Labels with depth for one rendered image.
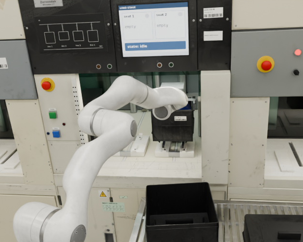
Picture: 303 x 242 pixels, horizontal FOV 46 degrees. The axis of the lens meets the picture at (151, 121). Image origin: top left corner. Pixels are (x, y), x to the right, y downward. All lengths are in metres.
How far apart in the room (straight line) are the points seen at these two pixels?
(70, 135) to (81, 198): 0.71
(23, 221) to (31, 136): 0.80
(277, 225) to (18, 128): 1.26
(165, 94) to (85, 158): 0.52
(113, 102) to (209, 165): 0.60
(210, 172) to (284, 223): 0.39
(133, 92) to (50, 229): 0.55
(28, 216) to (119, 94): 0.50
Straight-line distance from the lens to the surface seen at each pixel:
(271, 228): 1.50
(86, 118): 1.25
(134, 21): 1.51
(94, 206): 1.95
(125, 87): 1.27
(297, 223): 1.54
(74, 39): 1.59
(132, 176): 1.78
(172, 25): 1.49
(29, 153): 1.91
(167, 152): 1.91
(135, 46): 1.53
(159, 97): 1.48
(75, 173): 1.12
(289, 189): 1.81
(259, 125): 1.63
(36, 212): 1.11
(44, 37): 1.64
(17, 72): 1.74
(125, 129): 1.16
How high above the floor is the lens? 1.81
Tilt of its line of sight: 23 degrees down
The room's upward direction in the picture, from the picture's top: 4 degrees counter-clockwise
